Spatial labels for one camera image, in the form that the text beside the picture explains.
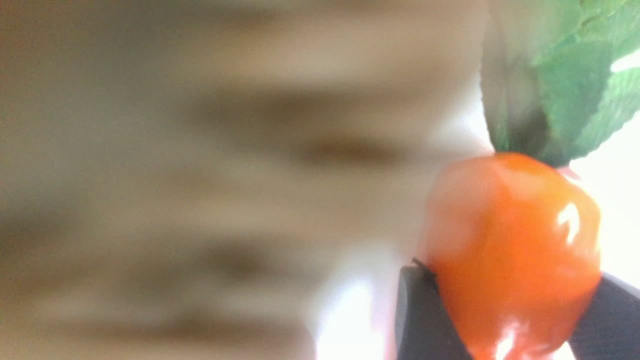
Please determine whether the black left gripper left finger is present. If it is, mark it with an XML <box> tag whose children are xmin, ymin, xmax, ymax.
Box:
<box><xmin>395</xmin><ymin>259</ymin><xmax>473</xmax><ymax>360</ymax></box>

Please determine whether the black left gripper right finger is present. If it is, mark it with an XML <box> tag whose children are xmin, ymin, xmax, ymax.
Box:
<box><xmin>569</xmin><ymin>273</ymin><xmax>640</xmax><ymax>360</ymax></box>

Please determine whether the orange toy carrot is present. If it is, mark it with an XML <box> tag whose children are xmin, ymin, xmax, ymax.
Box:
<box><xmin>418</xmin><ymin>0</ymin><xmax>639</xmax><ymax>360</ymax></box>

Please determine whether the woven rattan basket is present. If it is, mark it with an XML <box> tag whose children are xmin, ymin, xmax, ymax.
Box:
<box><xmin>1</xmin><ymin>0</ymin><xmax>487</xmax><ymax>360</ymax></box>

